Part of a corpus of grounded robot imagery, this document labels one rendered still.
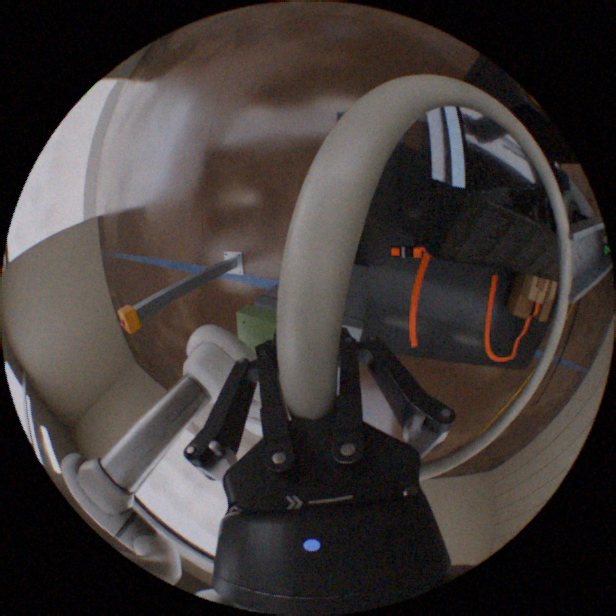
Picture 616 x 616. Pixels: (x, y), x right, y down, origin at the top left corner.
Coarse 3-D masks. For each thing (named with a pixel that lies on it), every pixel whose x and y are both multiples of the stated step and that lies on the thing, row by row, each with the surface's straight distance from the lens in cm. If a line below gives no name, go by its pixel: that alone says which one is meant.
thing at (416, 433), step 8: (416, 416) 10; (424, 416) 10; (408, 424) 10; (416, 424) 10; (424, 424) 11; (408, 432) 10; (416, 432) 10; (424, 432) 10; (432, 432) 10; (408, 440) 10; (416, 440) 10; (424, 440) 10; (432, 440) 10; (440, 440) 11; (416, 448) 10; (424, 448) 10
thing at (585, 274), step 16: (576, 224) 51; (592, 224) 55; (576, 240) 52; (592, 240) 64; (576, 256) 52; (592, 256) 64; (608, 256) 80; (576, 272) 53; (592, 272) 61; (576, 288) 49
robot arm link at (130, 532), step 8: (136, 512) 60; (128, 520) 56; (136, 520) 57; (144, 520) 59; (128, 528) 56; (136, 528) 56; (144, 528) 56; (152, 528) 58; (120, 536) 58; (128, 536) 56; (136, 536) 55; (160, 536) 56; (128, 544) 58
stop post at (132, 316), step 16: (224, 256) 183; (240, 256) 172; (208, 272) 150; (224, 272) 164; (240, 272) 175; (176, 288) 132; (192, 288) 141; (144, 304) 121; (160, 304) 126; (128, 320) 115
